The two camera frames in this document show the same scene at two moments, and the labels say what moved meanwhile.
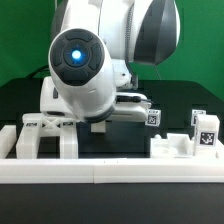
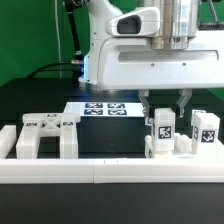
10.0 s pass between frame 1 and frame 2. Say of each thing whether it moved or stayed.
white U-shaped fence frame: stayed
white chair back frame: stayed
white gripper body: moved
